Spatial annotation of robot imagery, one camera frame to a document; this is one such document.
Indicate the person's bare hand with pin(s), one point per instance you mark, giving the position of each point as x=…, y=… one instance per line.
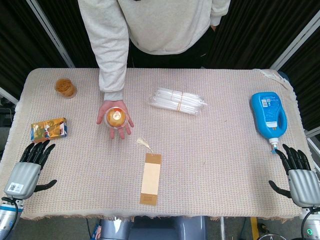
x=102, y=112

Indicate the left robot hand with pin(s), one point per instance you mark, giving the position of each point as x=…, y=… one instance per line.
x=23, y=175

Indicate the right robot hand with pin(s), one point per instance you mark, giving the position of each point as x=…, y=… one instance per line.
x=300, y=183

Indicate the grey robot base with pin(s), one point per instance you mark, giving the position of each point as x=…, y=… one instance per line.
x=152, y=228

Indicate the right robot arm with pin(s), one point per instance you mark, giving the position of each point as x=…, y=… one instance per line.
x=311, y=221

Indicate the person's grey sleeved forearm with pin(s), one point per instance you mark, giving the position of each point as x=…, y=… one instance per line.
x=111, y=57

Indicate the jar of rubber bands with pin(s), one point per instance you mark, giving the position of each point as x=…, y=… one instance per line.
x=65, y=88

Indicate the gold and blue box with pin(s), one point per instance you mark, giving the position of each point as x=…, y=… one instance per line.
x=48, y=130

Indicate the beige woven tablecloth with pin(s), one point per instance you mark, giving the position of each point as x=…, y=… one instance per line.
x=160, y=142

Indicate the blue detergent bottle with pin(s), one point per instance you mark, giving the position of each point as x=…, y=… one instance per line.
x=270, y=115

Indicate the bundle of clear straws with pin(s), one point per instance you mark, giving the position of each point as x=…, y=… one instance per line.
x=177, y=100

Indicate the brown bookmark with tassel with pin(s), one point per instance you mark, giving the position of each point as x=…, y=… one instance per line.
x=150, y=175

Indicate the person's grey sweatshirt torso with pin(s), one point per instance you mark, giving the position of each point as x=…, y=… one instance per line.
x=170, y=25

